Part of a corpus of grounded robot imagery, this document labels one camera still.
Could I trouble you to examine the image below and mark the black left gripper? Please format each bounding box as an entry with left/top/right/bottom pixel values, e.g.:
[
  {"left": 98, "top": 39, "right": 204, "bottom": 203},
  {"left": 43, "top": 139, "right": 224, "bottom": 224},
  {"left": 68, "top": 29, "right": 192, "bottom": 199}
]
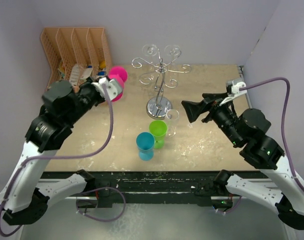
[{"left": 66, "top": 74, "right": 104, "bottom": 125}]

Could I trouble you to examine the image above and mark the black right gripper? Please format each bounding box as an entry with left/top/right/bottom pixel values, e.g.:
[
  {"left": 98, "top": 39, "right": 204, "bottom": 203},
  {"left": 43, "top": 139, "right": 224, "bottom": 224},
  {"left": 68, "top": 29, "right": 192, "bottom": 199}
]
[{"left": 181, "top": 91, "right": 242, "bottom": 146}]

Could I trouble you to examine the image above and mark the pink plastic goblet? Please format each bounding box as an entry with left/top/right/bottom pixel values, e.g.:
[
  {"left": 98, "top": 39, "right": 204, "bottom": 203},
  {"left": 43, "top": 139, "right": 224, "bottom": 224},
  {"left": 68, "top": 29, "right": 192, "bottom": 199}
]
[{"left": 108, "top": 66, "right": 128, "bottom": 102}]

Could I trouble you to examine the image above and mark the clear wine glass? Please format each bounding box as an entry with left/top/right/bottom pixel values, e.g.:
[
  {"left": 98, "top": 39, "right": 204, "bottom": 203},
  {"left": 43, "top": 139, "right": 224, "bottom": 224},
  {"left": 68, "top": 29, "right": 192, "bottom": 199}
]
[
  {"left": 164, "top": 44, "right": 182, "bottom": 72},
  {"left": 142, "top": 43, "right": 158, "bottom": 72}
]

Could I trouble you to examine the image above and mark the blue plastic goblet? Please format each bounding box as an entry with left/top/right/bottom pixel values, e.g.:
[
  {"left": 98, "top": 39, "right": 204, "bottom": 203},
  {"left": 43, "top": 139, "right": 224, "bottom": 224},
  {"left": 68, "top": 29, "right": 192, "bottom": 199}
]
[{"left": 136, "top": 132, "right": 155, "bottom": 161}]

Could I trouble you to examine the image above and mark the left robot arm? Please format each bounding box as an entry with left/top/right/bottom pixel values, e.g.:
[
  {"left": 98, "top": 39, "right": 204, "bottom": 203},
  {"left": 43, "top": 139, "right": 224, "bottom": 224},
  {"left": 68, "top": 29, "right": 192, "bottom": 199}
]
[{"left": 0, "top": 78, "right": 122, "bottom": 226}]

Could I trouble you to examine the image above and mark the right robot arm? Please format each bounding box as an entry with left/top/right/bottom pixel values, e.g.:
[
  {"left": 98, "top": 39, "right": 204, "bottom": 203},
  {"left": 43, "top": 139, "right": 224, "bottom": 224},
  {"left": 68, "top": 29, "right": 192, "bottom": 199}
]
[{"left": 181, "top": 93, "right": 304, "bottom": 230}]

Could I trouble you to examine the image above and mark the tall clear flute glass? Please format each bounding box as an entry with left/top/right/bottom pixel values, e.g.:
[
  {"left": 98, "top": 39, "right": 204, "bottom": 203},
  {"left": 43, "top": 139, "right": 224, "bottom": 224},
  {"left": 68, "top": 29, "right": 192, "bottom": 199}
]
[{"left": 165, "top": 109, "right": 180, "bottom": 138}]

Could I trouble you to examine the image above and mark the chrome wine glass rack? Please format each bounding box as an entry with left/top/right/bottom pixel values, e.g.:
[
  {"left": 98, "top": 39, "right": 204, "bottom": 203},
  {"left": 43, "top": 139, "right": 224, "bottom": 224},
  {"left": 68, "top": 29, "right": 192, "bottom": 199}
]
[{"left": 131, "top": 48, "right": 192, "bottom": 120}]

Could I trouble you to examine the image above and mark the white oval label card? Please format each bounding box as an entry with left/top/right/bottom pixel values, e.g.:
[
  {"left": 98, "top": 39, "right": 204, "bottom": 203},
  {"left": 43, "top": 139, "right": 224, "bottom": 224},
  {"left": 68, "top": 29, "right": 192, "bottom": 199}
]
[{"left": 69, "top": 64, "right": 84, "bottom": 87}]

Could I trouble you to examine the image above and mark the white green small box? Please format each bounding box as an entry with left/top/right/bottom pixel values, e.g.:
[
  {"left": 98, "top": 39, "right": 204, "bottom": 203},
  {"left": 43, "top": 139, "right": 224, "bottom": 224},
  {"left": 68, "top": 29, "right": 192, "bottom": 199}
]
[{"left": 80, "top": 67, "right": 93, "bottom": 80}]

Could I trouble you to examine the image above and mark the white blue small box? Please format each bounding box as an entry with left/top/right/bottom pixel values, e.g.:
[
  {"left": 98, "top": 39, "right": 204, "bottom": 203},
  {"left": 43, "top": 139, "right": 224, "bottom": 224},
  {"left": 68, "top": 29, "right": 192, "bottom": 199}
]
[{"left": 97, "top": 70, "right": 107, "bottom": 76}]

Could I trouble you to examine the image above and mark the yellow small bottle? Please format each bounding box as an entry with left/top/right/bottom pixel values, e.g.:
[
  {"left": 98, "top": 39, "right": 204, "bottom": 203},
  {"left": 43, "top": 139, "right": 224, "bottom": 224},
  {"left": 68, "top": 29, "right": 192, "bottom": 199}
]
[{"left": 99, "top": 60, "right": 106, "bottom": 70}]

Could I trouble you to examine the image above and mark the colourful booklet in organizer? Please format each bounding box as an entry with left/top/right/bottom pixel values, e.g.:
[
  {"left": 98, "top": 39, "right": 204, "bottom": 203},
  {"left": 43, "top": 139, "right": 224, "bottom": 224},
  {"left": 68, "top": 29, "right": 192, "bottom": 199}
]
[{"left": 57, "top": 61, "right": 65, "bottom": 80}]

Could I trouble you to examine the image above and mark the peach plastic file organizer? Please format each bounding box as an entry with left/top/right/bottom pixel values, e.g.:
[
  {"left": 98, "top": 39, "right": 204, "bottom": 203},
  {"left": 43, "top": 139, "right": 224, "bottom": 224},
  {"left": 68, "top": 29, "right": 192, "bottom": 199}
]
[{"left": 40, "top": 27, "right": 113, "bottom": 92}]

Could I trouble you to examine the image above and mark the green plastic goblet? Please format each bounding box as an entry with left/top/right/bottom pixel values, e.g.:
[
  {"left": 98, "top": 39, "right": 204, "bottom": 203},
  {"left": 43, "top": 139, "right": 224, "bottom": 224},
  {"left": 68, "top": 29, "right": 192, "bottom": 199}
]
[{"left": 149, "top": 120, "right": 167, "bottom": 149}]

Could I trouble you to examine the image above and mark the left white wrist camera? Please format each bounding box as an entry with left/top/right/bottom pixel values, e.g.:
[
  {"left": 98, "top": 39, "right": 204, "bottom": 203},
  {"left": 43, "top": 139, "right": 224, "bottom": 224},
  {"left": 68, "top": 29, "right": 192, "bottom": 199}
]
[{"left": 91, "top": 77, "right": 123, "bottom": 101}]

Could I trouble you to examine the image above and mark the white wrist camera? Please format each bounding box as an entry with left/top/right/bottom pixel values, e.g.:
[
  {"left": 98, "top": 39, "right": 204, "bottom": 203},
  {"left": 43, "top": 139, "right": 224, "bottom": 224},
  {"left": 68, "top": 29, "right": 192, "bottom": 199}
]
[
  {"left": 220, "top": 77, "right": 247, "bottom": 106},
  {"left": 91, "top": 77, "right": 123, "bottom": 101}
]

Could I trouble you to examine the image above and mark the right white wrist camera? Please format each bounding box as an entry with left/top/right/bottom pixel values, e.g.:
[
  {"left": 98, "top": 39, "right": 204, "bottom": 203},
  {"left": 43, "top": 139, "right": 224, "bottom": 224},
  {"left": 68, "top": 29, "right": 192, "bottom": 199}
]
[{"left": 220, "top": 77, "right": 247, "bottom": 106}]

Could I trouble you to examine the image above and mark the aluminium rail frame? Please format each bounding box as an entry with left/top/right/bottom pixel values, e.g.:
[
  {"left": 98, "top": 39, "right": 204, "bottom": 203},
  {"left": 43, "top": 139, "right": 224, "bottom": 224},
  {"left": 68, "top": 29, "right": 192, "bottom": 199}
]
[{"left": 10, "top": 65, "right": 299, "bottom": 240}]

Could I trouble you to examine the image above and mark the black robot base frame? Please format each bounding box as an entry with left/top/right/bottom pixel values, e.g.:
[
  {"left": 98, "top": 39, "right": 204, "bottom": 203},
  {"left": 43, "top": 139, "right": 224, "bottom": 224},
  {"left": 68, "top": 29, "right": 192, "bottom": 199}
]
[{"left": 65, "top": 170, "right": 266, "bottom": 208}]

